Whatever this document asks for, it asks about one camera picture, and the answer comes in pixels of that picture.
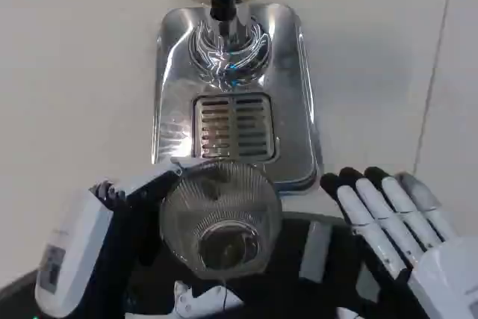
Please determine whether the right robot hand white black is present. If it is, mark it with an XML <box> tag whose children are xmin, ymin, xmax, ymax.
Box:
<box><xmin>320</xmin><ymin>165</ymin><xmax>478</xmax><ymax>319</ymax></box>

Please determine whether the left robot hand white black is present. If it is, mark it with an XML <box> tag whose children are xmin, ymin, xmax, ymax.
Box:
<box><xmin>34</xmin><ymin>158</ymin><xmax>248</xmax><ymax>319</ymax></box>

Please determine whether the clear ribbed glass cup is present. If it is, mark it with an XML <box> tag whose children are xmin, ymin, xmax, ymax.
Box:
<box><xmin>158</xmin><ymin>160</ymin><xmax>283</xmax><ymax>279</ymax></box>

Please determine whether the black robot torso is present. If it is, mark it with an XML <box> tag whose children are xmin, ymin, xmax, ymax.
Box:
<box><xmin>0</xmin><ymin>211</ymin><xmax>397</xmax><ymax>319</ymax></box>

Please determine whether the steel slotted drain grid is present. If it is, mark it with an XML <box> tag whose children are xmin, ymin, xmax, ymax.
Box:
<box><xmin>191</xmin><ymin>93</ymin><xmax>279</xmax><ymax>160</ymax></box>

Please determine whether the steel drip tray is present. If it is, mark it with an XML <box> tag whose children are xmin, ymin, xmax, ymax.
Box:
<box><xmin>150</xmin><ymin>2</ymin><xmax>323</xmax><ymax>196</ymax></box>

